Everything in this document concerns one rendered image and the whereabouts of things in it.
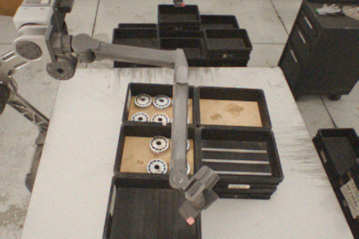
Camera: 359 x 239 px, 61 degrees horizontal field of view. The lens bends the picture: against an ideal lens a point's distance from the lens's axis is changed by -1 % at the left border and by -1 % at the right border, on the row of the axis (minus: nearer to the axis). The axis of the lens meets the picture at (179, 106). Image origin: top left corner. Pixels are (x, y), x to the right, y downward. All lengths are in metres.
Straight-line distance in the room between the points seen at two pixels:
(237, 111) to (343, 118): 1.68
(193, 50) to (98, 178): 1.66
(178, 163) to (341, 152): 1.84
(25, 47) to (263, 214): 1.33
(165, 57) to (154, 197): 0.68
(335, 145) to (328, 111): 0.70
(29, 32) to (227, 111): 1.13
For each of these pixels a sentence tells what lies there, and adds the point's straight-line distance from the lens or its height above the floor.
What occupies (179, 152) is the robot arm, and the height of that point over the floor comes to 1.32.
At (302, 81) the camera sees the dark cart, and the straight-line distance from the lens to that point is 3.02.
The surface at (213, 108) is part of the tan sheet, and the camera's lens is 1.83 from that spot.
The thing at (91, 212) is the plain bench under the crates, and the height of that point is 0.70.
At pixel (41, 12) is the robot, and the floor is 1.53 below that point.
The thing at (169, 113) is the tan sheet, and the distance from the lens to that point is 1.78.
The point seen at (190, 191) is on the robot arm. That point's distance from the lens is 1.04.
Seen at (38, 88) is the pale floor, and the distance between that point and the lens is 3.28.
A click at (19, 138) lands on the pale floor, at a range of 2.92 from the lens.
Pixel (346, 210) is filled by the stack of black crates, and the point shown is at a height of 0.27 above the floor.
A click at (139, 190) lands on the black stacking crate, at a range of 1.52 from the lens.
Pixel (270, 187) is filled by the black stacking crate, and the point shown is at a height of 0.83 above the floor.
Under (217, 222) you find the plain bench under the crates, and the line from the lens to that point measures 1.62.
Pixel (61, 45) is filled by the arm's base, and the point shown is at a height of 1.47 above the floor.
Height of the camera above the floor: 2.20
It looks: 49 degrees down
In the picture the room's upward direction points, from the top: 5 degrees clockwise
